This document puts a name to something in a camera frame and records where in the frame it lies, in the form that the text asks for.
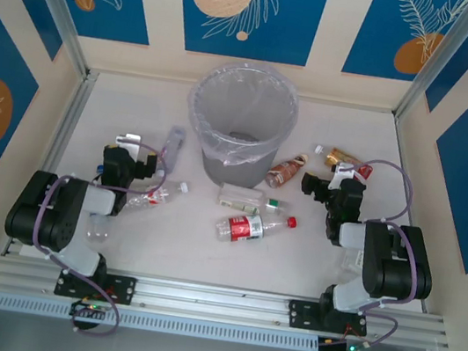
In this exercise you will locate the brown drink bottle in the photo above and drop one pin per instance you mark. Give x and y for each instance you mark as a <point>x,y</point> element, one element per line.
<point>283,172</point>

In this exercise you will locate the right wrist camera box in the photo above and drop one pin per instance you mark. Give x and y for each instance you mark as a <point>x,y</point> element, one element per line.
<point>346,172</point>

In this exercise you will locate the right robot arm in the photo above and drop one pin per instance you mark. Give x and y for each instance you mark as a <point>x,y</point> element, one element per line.
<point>398,264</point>

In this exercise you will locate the red label red cap bottle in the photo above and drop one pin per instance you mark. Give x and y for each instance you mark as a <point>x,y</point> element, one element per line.
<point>245,227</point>

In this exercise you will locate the bottle with green logo label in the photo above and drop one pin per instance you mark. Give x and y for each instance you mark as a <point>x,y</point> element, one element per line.
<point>239,196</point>

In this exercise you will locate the clear plastic bin liner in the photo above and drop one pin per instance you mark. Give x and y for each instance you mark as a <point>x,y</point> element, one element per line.
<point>195,111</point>

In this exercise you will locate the clear bottle white cap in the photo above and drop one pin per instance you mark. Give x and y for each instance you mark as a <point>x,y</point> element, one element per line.
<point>159,196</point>

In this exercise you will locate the gold label bottle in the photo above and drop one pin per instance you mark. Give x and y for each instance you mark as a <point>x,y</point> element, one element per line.
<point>339,156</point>

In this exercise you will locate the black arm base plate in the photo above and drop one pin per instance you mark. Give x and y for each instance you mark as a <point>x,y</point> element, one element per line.
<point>301,314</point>
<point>122,289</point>

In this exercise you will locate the aluminium frame post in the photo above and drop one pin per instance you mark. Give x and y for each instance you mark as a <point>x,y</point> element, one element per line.
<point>435,60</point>
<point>57,0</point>

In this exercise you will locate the small clear crushed bottle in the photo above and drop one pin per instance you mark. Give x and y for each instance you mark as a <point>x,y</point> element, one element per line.
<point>349,263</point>

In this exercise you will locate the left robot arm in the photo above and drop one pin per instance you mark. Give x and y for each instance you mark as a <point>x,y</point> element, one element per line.
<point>46,208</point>

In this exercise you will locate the aluminium side rail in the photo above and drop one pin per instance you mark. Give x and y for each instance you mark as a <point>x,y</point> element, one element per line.
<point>58,147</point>

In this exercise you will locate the clear bottle purple label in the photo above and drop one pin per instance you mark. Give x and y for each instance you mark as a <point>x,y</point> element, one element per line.
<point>174,146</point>

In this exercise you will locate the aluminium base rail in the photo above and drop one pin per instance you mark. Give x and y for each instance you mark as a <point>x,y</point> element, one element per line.
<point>214,299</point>

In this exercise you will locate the grey round bin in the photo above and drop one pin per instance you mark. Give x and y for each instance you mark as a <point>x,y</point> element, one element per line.
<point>234,171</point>

